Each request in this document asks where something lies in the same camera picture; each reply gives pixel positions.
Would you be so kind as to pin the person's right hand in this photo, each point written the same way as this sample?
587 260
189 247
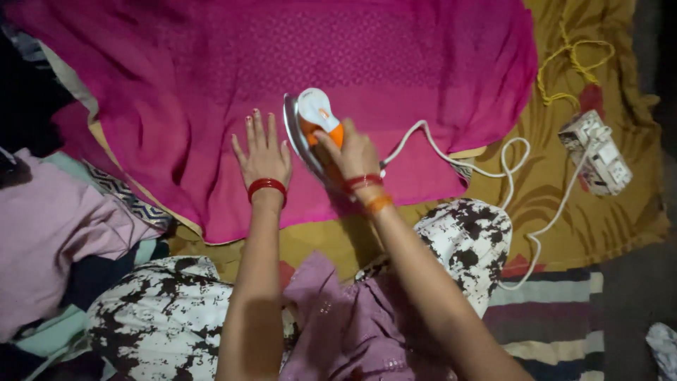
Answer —
353 153

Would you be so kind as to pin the person's left hand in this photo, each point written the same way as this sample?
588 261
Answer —
264 156

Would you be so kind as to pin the person's right fingers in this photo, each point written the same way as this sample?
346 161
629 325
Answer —
338 145

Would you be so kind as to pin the white and orange clothes iron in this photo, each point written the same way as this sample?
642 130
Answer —
312 127

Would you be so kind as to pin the red right wrist bangles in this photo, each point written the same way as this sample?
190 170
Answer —
363 182

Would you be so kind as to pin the red wrist bangles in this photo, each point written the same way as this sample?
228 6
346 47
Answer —
363 182
267 186

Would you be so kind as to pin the orange wrist thread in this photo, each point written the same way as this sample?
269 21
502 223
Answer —
378 203

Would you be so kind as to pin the magenta patterned fabric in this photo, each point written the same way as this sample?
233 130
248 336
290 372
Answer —
328 69

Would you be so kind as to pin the red left wrist bangles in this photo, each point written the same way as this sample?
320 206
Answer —
267 186

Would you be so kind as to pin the lilac embroidered tunic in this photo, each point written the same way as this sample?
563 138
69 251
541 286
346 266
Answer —
344 323

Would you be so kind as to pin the mustard patterned blanket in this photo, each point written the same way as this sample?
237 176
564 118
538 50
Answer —
571 211

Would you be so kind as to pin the white black-blotched trousers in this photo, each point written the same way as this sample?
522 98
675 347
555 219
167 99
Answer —
158 317

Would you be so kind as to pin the white power extension board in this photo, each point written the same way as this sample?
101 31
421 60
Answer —
595 153

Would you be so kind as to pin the striped floor rug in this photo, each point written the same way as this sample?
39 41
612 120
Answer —
550 323

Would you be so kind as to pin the pile of folded clothes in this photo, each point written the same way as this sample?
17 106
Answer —
58 233

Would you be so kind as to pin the white crumpled cloth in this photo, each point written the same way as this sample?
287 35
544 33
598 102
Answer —
663 349

